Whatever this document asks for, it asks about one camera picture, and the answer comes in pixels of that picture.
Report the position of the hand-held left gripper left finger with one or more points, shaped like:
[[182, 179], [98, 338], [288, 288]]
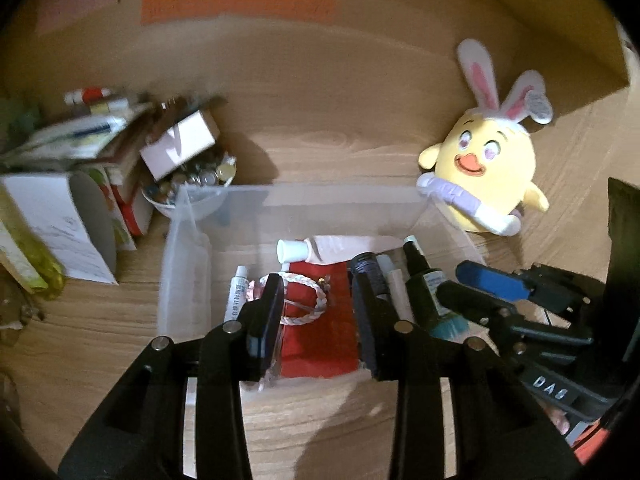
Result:
[[265, 320]]

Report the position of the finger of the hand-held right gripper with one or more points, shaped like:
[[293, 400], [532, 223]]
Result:
[[492, 281], [465, 300]]

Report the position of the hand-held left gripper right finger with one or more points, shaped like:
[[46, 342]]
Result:
[[367, 330]]

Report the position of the dark green spray bottle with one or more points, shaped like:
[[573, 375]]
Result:
[[425, 290]]

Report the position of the red envelope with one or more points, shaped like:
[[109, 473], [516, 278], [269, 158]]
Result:
[[320, 350]]

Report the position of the purple capped bottle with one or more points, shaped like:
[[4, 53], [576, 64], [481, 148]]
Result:
[[364, 265]]

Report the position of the clear plastic storage box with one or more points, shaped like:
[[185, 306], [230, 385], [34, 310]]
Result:
[[185, 270]]

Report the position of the small white tube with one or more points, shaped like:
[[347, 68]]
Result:
[[236, 292]]

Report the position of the white lip balm stick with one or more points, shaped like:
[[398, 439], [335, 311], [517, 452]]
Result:
[[384, 265]]

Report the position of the pink tube with white cap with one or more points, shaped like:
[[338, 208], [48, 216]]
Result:
[[345, 247]]

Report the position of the yellow chick plush toy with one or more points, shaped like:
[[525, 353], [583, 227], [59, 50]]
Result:
[[485, 160]]

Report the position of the bowl of small trinkets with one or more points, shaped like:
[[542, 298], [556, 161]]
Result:
[[200, 200]]

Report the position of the red cloth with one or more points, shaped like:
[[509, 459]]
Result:
[[595, 447]]

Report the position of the fruit print carton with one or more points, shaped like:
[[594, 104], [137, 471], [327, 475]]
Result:
[[132, 210]]

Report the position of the small white box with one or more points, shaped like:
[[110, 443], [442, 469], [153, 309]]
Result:
[[180, 142]]

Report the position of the large white carton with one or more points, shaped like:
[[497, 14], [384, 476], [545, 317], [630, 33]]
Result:
[[50, 225]]

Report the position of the yellow-green bottle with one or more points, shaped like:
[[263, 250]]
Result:
[[25, 265]]

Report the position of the red and white tube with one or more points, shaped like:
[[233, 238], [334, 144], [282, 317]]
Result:
[[92, 95]]

